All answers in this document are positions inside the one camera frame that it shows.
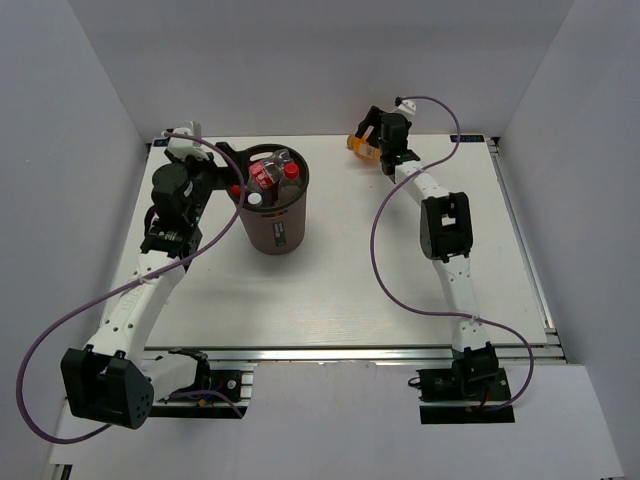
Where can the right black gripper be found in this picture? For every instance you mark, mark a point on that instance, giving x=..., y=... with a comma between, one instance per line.
x=373, y=117

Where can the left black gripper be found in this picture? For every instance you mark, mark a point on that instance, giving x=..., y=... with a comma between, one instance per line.
x=226, y=177

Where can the orange bottle with white label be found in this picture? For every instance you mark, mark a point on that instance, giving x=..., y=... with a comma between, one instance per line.
x=364, y=147

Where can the clear bottle red label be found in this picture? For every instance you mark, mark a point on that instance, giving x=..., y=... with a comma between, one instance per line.
x=264, y=174

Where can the blue label water bottle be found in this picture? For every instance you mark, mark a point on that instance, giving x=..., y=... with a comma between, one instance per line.
x=255, y=199

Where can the red cap bottle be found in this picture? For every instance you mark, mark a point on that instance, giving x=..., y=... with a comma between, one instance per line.
x=291, y=184

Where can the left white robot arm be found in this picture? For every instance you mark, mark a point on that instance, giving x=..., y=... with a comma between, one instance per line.
x=108, y=380

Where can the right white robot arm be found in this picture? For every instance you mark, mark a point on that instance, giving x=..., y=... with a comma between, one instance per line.
x=445, y=233

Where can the brown plastic waste bin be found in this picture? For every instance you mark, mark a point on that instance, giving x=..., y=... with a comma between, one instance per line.
x=277, y=230

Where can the right blue corner sticker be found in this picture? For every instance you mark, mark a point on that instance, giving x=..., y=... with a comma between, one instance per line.
x=467, y=138

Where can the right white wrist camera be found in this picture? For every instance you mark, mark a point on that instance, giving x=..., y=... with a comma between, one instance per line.
x=405, y=107

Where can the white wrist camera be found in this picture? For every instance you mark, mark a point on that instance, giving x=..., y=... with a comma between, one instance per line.
x=405, y=107
x=182, y=143

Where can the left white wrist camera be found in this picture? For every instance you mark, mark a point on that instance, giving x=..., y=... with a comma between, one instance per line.
x=182, y=143

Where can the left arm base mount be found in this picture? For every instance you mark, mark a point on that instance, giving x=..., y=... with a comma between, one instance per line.
x=196, y=388

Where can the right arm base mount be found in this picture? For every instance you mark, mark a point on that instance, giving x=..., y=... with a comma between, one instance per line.
x=474, y=390

